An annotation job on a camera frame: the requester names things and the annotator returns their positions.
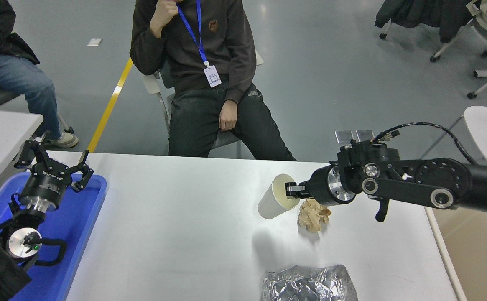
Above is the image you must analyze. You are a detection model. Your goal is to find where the blue lanyard with badge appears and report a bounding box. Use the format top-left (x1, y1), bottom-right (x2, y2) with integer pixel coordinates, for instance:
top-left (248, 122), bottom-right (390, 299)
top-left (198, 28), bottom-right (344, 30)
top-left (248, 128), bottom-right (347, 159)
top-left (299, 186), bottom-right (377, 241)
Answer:
top-left (177, 0), bottom-right (222, 88)

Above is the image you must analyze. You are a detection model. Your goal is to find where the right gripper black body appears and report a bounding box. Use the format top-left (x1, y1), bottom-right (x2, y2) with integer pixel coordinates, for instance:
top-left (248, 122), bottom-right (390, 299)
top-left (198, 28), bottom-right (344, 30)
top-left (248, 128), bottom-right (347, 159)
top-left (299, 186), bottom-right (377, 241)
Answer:
top-left (308, 166), bottom-right (331, 206)

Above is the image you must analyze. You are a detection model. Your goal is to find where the person's left hand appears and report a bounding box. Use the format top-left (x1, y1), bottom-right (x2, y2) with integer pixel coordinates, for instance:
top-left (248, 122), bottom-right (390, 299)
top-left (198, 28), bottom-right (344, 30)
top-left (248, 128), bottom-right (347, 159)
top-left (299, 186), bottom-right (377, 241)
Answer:
top-left (219, 99), bottom-right (239, 132)

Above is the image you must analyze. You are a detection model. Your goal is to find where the large pale bin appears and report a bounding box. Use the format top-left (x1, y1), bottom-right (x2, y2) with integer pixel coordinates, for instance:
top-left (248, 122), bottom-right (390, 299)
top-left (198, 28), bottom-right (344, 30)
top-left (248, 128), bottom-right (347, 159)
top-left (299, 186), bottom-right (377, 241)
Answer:
top-left (424, 204), bottom-right (487, 301)

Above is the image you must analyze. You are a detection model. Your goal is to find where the crumpled tan paper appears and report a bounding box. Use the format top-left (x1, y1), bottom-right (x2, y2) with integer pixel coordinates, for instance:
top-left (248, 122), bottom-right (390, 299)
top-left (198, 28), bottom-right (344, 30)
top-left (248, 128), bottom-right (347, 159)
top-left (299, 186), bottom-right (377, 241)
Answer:
top-left (297, 198), bottom-right (332, 232)

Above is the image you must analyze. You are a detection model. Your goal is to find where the person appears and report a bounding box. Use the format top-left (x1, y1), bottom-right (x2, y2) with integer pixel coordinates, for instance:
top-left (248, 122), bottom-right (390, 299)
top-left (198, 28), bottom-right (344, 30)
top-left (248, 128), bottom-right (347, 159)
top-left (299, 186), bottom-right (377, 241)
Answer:
top-left (129, 0), bottom-right (297, 161)
top-left (0, 0), bottom-right (79, 148)

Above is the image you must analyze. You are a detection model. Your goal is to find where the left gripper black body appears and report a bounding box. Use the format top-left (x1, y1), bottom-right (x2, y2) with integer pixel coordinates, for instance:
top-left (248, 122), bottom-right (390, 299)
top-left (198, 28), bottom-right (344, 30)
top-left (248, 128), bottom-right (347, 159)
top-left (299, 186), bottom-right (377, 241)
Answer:
top-left (19, 165), bottom-right (73, 205)

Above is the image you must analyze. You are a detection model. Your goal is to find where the blue plastic tray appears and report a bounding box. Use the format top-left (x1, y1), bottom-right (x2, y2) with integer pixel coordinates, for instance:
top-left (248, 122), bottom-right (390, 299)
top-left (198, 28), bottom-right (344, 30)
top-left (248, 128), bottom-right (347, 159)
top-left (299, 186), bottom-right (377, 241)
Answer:
top-left (0, 171), bottom-right (108, 301)

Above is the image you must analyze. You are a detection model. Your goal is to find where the silver foil tray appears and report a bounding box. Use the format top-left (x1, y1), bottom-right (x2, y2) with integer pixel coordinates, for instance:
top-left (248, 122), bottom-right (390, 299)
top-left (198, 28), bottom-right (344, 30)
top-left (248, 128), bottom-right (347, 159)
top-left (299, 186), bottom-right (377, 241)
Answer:
top-left (262, 264), bottom-right (359, 301)

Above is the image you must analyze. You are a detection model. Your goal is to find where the white side table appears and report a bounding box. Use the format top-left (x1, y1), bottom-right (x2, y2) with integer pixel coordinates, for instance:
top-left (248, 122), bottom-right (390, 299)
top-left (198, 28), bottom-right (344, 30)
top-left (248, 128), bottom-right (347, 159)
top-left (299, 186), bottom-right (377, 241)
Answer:
top-left (0, 108), bottom-right (44, 197)

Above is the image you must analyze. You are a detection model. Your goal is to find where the white and grey chair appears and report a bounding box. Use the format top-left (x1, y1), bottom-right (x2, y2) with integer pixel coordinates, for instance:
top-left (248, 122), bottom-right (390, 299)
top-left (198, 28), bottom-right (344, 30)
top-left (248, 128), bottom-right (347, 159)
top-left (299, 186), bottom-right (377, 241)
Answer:
top-left (142, 51), bottom-right (265, 159)

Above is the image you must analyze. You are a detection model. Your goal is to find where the dark jacket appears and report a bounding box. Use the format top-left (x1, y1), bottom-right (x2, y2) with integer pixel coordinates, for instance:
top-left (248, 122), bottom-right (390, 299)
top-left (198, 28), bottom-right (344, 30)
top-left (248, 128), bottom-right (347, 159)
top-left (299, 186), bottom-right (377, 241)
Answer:
top-left (374, 0), bottom-right (478, 43)

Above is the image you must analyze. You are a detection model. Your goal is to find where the white paper cup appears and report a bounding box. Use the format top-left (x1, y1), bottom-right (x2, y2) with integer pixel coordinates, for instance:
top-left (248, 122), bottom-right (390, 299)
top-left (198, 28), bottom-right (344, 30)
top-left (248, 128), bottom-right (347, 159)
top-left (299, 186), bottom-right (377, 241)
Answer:
top-left (257, 173), bottom-right (301, 220)

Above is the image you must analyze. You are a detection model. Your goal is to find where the person's right hand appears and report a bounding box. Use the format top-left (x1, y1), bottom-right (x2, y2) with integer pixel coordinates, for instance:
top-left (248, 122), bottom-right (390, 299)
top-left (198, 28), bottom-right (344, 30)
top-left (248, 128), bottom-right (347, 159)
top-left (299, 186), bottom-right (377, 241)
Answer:
top-left (149, 0), bottom-right (180, 39)

